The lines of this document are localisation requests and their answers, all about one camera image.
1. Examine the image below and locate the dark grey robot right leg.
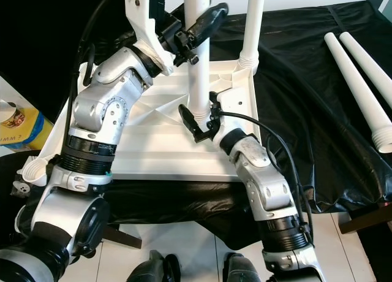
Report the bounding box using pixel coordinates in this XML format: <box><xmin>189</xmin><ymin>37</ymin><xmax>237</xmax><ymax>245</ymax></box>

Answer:
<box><xmin>222</xmin><ymin>253</ymin><xmax>265</xmax><ymax>282</ymax></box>

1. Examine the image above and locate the dark grey robot left leg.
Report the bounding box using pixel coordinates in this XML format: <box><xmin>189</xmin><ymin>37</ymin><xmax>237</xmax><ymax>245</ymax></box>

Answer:
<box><xmin>127</xmin><ymin>251</ymin><xmax>181</xmax><ymax>282</ymax></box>

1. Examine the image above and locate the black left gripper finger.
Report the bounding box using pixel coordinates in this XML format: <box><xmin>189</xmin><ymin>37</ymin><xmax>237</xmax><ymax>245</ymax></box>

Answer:
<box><xmin>188</xmin><ymin>2</ymin><xmax>229</xmax><ymax>47</ymax></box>

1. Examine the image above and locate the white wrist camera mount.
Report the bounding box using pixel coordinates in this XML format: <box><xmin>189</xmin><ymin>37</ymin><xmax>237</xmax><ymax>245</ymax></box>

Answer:
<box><xmin>124</xmin><ymin>0</ymin><xmax>175</xmax><ymax>74</ymax></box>
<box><xmin>211</xmin><ymin>86</ymin><xmax>246</xmax><ymax>135</ymax></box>

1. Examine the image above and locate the dark grey robot leg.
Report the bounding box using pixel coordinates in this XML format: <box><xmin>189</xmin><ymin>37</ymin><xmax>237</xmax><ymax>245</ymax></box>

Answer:
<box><xmin>222</xmin><ymin>253</ymin><xmax>265</xmax><ymax>282</ymax></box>
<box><xmin>127</xmin><ymin>251</ymin><xmax>181</xmax><ymax>282</ymax></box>

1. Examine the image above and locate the white plastic table top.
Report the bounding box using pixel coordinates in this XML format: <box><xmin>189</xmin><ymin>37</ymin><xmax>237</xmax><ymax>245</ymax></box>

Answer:
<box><xmin>21</xmin><ymin>58</ymin><xmax>259</xmax><ymax>188</ymax></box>

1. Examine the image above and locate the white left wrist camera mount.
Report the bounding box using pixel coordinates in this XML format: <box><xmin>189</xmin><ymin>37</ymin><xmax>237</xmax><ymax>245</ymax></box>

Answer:
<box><xmin>124</xmin><ymin>0</ymin><xmax>175</xmax><ymax>74</ymax></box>

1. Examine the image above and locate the black plastic table cover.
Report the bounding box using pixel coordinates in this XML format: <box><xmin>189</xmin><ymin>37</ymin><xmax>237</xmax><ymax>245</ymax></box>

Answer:
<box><xmin>0</xmin><ymin>0</ymin><xmax>392</xmax><ymax>252</ymax></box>

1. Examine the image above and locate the yellow and blue box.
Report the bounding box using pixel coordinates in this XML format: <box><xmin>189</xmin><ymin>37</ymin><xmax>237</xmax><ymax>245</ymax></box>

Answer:
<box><xmin>0</xmin><ymin>107</ymin><xmax>40</xmax><ymax>151</ymax></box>

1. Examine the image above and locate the brown wooden table leg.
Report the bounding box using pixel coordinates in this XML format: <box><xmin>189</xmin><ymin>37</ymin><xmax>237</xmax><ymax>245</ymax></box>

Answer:
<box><xmin>101</xmin><ymin>224</ymin><xmax>141</xmax><ymax>250</ymax></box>
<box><xmin>340</xmin><ymin>202</ymin><xmax>392</xmax><ymax>235</ymax></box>

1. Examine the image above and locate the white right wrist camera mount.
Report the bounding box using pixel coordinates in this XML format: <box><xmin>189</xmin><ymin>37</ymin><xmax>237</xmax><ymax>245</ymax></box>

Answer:
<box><xmin>211</xmin><ymin>86</ymin><xmax>246</xmax><ymax>135</ymax></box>

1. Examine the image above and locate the white plastic table leg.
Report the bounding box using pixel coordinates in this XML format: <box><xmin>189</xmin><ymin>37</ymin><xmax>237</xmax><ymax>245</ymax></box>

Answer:
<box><xmin>184</xmin><ymin>0</ymin><xmax>212</xmax><ymax>124</ymax></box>
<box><xmin>239</xmin><ymin>0</ymin><xmax>267</xmax><ymax>71</ymax></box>
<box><xmin>339</xmin><ymin>31</ymin><xmax>392</xmax><ymax>90</ymax></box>
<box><xmin>323</xmin><ymin>32</ymin><xmax>392</xmax><ymax>154</ymax></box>

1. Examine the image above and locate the black open tool bag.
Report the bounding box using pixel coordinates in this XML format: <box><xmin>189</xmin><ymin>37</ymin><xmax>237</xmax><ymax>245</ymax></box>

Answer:
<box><xmin>0</xmin><ymin>150</ymin><xmax>37</xmax><ymax>234</ymax></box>

